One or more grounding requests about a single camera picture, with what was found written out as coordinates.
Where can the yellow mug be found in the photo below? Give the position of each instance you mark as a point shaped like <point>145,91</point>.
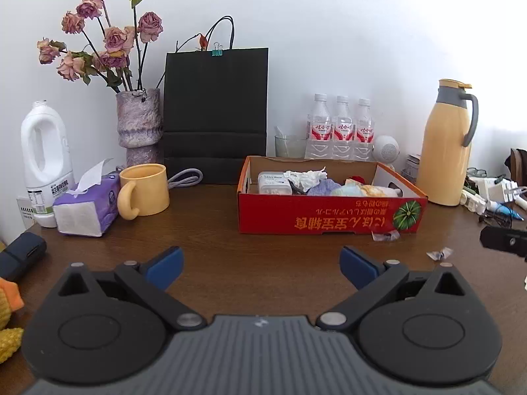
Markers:
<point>148,191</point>

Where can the brown object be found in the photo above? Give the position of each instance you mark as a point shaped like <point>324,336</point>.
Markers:
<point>518,162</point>

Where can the clear water bottle red label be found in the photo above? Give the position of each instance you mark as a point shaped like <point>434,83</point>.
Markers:
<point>343,131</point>
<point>319,131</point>
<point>364,133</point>

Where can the green binder clip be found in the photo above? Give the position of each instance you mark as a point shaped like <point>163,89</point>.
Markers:
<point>218,51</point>

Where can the clear glass cup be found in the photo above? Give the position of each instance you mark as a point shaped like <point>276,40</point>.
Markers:
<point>292,148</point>

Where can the white power strip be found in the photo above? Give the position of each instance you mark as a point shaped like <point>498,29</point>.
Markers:
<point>473,199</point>

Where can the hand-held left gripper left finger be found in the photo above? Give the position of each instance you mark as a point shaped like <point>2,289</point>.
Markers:
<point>164,267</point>

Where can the black paper bag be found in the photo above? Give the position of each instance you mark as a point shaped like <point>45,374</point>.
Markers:
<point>214,103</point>

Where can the red cardboard box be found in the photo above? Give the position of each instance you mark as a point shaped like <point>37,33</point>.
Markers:
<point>288,218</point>

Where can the purple knitted cloth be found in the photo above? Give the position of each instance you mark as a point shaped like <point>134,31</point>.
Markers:
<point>323,189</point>

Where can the white plastic spoon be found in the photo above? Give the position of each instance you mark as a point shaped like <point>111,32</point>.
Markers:
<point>280,133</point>

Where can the white detergent bottle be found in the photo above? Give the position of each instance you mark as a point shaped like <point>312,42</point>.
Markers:
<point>53,140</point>

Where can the dried rosebud twig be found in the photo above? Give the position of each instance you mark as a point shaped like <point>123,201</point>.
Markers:
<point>203,41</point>

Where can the yellow thermos jug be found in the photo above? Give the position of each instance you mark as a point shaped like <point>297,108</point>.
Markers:
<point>444,152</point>

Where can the eyeglasses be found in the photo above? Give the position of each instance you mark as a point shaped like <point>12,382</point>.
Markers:
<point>477,172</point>

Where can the white round robot speaker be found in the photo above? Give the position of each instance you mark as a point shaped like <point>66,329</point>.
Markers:
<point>387,150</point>

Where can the clear crumpled wrapper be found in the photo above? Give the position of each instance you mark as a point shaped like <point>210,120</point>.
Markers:
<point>385,235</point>
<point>439,254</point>

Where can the orange yellow plush toy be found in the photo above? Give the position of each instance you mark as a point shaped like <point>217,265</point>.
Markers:
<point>8,317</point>

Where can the yellow white plush toy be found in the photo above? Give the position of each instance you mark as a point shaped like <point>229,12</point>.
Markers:
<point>376,190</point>

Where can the dried pink roses bouquet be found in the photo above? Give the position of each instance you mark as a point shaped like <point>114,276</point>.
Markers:
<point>115,41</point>

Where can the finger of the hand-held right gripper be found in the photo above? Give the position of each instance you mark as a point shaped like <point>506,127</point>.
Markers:
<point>504,240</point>

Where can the purple grey ceramic vase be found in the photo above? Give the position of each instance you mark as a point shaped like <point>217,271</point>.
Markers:
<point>138,119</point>

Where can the purple tissue pack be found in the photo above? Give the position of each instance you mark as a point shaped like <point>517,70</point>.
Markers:
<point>82,214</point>

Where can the white tissue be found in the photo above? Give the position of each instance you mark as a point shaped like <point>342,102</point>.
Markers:
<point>306,177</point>

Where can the small grey container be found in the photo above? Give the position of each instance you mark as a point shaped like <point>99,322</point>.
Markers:
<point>411,166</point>

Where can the dark blue case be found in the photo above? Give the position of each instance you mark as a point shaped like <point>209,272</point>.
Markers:
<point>20,255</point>

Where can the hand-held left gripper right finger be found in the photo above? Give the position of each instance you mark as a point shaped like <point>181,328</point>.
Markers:
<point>358,267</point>

